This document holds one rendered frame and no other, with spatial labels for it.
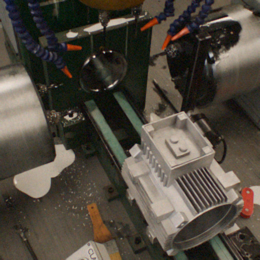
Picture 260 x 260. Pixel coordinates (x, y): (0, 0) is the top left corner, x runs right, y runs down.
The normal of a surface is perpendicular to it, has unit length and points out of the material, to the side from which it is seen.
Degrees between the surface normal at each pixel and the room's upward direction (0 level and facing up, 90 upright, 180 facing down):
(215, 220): 47
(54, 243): 0
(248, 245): 0
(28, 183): 0
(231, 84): 85
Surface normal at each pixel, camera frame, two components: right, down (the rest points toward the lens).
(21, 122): 0.34, 0.07
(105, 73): 0.44, 0.70
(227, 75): 0.42, 0.42
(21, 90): 0.16, -0.42
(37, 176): 0.04, -0.65
